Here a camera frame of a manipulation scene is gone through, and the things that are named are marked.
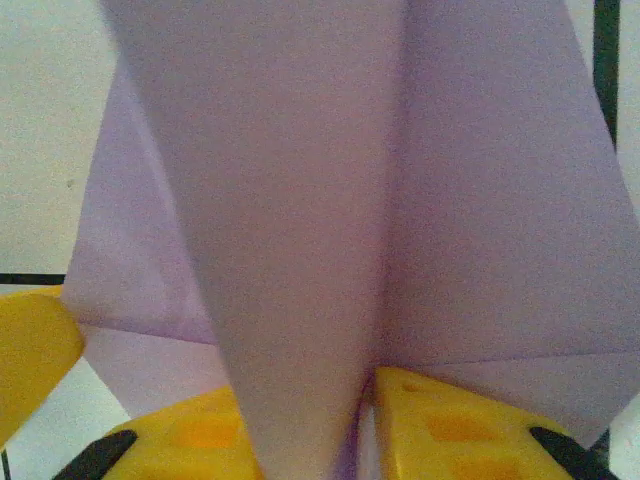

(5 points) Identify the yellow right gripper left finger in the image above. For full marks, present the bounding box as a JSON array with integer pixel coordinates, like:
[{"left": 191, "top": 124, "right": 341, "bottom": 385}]
[{"left": 52, "top": 385, "right": 264, "bottom": 480}]

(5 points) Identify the purple cloth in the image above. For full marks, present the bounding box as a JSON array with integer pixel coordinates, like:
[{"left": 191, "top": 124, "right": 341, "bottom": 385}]
[{"left": 62, "top": 0, "right": 640, "bottom": 480}]

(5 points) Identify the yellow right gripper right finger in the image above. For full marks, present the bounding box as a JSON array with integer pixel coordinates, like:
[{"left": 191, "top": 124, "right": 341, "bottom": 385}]
[{"left": 371, "top": 367, "right": 622, "bottom": 480}]

